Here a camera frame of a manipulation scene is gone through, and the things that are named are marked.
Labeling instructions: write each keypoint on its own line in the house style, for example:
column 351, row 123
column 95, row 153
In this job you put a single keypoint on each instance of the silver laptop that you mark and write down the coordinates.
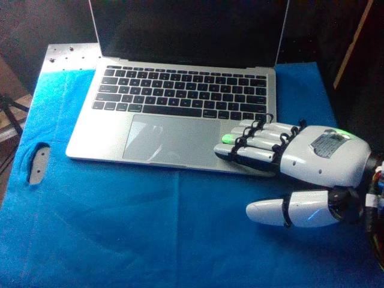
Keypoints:
column 180, row 90

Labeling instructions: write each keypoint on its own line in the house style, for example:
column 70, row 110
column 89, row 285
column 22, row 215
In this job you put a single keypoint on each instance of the wooden stick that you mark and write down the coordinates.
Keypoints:
column 353, row 45

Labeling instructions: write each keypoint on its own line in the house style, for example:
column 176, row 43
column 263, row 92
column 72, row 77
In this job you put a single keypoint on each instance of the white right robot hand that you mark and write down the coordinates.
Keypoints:
column 318, row 156

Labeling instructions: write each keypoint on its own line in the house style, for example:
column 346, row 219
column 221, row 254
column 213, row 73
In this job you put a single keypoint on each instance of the black tripod stand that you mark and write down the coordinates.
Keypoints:
column 13, row 120

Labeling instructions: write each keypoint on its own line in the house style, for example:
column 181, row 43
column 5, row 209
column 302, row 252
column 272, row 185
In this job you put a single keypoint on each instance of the blue cloth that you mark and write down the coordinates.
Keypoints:
column 120, row 234

